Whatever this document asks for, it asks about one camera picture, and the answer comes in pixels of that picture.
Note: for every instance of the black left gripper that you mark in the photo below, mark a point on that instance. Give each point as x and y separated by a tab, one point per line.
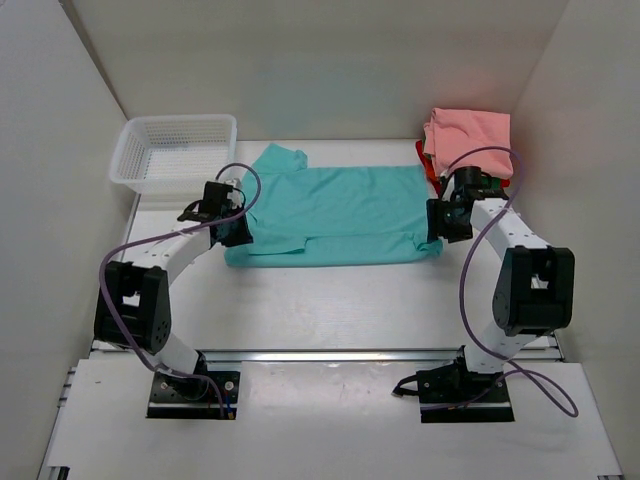
244	236

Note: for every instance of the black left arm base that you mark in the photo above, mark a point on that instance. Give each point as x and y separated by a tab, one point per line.
175	398

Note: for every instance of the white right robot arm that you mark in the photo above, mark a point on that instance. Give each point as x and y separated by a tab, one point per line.
533	296

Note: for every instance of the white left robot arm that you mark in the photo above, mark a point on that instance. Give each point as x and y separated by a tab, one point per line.
139	312

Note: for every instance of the white plastic basket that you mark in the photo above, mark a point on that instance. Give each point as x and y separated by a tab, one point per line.
172	154

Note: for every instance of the teal t shirt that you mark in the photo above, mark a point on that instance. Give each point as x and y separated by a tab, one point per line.
332	216

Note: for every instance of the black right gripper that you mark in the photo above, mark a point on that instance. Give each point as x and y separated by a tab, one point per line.
436	229

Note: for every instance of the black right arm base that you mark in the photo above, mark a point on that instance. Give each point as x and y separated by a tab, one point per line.
453	394

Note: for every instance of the red folded t shirt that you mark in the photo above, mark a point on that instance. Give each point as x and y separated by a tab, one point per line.
428	166

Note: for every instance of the pink folded t shirt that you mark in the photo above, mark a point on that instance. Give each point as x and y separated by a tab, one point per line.
450	133

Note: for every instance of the green folded t shirt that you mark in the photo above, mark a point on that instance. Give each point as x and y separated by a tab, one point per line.
493	183

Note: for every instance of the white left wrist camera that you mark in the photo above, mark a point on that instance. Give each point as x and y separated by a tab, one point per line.
235	185

